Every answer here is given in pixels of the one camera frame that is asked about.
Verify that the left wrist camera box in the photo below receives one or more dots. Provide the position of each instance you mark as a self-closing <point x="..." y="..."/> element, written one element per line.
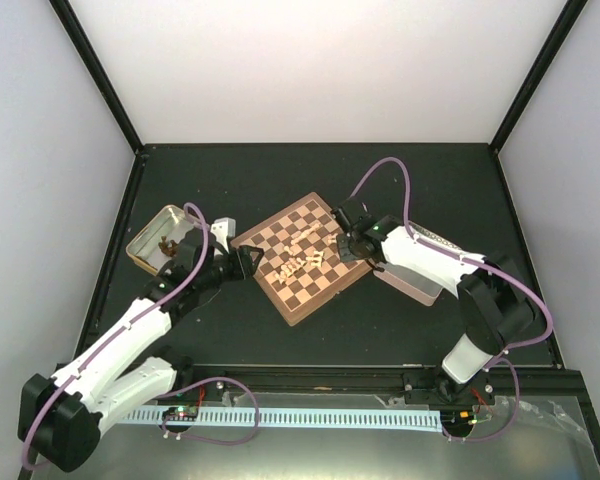
<point x="222" y="231"/>

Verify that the pink patterned plastic basket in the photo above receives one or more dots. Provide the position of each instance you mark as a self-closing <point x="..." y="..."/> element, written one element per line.
<point x="420" y="265"/>

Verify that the light wooden king piece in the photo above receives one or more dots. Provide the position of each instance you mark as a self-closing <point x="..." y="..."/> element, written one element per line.
<point x="304" y="235"/>

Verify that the left controller circuit board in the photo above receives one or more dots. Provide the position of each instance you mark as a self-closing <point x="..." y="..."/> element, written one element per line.
<point x="180" y="413"/>

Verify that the wooden chess board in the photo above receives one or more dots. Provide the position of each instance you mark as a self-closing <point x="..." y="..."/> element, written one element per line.
<point x="311" y="287"/>

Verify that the right controller circuit board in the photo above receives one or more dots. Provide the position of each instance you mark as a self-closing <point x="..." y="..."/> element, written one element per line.
<point x="466" y="417"/>

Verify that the light wooden pawn piece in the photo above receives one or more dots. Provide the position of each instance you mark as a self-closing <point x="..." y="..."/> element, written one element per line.
<point x="315" y="259"/>

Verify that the controller circuit board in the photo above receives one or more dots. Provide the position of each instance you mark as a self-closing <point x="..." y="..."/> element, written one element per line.
<point x="466" y="417"/>
<point x="180" y="413"/>

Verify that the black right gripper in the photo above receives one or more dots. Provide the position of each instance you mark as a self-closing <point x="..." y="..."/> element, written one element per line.
<point x="344" y="252"/>

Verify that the black frame post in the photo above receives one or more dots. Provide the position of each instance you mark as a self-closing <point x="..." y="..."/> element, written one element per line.
<point x="550" y="48"/>
<point x="76" y="33"/>

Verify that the light wooden knight piece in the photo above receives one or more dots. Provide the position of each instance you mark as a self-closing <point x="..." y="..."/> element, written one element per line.
<point x="284" y="276"/>

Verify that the light wooden bishop piece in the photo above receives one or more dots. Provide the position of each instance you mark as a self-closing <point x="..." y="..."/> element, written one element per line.
<point x="294" y="264"/>

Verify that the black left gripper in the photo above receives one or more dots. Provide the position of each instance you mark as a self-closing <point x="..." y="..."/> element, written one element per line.
<point x="243" y="268"/>

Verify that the white slotted cable duct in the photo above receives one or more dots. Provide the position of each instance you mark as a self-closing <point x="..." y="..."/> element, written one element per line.
<point x="311" y="418"/>

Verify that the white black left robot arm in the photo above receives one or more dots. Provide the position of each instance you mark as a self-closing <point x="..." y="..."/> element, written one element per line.
<point x="64" y="416"/>

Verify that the black frame post left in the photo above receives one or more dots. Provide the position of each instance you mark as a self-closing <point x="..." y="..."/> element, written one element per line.
<point x="76" y="33"/>

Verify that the black frame post right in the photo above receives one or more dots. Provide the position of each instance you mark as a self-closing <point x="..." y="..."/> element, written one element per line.
<point x="550" y="48"/>

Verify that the yellow bear tin box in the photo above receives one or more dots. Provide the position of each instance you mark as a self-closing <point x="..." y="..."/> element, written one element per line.
<point x="157" y="243"/>

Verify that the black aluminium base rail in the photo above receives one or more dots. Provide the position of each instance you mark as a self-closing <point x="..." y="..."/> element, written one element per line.
<point x="420" y="385"/>

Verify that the dark chess pieces pile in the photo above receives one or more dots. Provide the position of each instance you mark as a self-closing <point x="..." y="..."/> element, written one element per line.
<point x="168" y="247"/>

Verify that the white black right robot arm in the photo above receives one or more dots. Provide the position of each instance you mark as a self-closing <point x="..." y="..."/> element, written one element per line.
<point x="493" y="305"/>

